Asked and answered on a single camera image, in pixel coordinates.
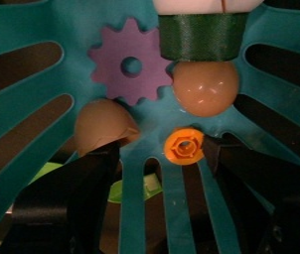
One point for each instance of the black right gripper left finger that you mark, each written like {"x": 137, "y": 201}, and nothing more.
{"x": 64, "y": 205}

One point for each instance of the yellow plastic hex nut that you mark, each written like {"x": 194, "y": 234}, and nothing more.
{"x": 173, "y": 153}

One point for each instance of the brown toy egg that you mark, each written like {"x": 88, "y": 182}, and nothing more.
{"x": 205, "y": 89}
{"x": 102, "y": 122}

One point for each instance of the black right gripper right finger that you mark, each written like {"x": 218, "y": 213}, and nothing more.
{"x": 272, "y": 198}

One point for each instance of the teal slotted plastic basket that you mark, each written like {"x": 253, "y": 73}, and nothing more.
{"x": 24, "y": 33}

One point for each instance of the purple plastic gear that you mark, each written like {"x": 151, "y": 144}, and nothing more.
{"x": 113, "y": 72}

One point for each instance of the lime green plastic toy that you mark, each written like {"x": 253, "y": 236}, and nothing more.
{"x": 134, "y": 193}

